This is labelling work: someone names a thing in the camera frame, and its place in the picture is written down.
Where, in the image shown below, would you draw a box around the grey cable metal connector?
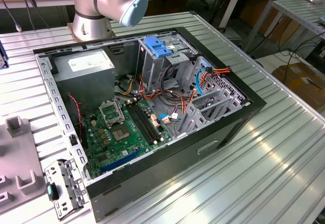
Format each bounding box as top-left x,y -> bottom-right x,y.
0,0 -> 23,33

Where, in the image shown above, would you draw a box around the long blue expansion slot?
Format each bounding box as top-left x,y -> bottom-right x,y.
100,149 -> 142,175

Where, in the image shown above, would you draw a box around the orange red power wire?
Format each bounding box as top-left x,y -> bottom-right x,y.
181,65 -> 232,119

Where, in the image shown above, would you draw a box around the wire locking lever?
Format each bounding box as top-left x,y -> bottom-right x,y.
114,98 -> 126,124

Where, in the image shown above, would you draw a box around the orange red wire bundle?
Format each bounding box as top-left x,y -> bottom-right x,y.
138,74 -> 185,108

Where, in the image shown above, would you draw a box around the yellow orange wire bundle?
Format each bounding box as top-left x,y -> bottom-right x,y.
121,78 -> 142,95

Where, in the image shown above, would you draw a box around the metal slat side table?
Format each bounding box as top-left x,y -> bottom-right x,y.
243,0 -> 325,54

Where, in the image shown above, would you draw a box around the grey metal disk bay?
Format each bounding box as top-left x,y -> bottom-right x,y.
175,55 -> 252,137

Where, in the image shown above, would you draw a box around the black open PC case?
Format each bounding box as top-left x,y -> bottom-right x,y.
32,26 -> 267,223

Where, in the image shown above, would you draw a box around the green motherboard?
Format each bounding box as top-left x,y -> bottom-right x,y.
81,98 -> 173,180

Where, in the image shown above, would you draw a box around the RAM slot black latches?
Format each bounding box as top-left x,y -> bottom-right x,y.
126,101 -> 154,145
133,99 -> 160,142

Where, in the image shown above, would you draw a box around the thick black cable bundle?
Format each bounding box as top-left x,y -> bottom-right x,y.
159,62 -> 185,108

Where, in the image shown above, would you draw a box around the RAM slot white latches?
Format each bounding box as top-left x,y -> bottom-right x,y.
136,98 -> 165,141
129,101 -> 157,144

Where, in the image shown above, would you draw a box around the grey metal slot retainer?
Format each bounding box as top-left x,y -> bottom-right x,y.
44,157 -> 87,221

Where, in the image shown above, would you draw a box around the CPU socket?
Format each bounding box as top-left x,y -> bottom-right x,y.
111,123 -> 132,142

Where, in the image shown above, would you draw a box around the black case fan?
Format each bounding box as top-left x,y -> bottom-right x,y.
66,94 -> 88,150

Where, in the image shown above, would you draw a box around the grey parts rack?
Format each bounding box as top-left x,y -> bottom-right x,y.
0,116 -> 55,214

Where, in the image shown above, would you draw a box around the large cardboard box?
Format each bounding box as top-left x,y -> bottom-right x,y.
271,62 -> 325,108

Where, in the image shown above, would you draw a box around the metal socket cover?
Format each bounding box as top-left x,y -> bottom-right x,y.
98,99 -> 125,130

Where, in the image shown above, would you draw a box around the blue data wire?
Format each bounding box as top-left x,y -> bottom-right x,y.
157,68 -> 208,123

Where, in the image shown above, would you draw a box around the blue plastic drive latch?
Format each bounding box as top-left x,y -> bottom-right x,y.
143,37 -> 174,59

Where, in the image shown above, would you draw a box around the black teal latch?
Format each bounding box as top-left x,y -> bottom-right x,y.
47,182 -> 60,201

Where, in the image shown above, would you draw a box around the grey power supply unit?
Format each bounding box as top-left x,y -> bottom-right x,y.
52,48 -> 116,113

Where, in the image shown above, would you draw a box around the grey optical drive cage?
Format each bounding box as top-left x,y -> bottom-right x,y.
137,32 -> 199,92

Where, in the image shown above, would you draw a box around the white wire connector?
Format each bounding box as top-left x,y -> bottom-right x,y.
162,114 -> 178,125

